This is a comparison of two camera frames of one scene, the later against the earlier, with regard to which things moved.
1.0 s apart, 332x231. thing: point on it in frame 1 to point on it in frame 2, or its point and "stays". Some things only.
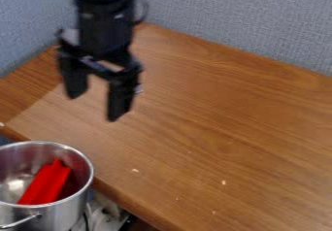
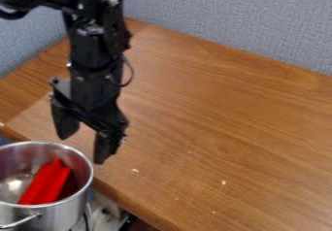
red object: (46, 183) stays
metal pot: (22, 159) stays
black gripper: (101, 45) to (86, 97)
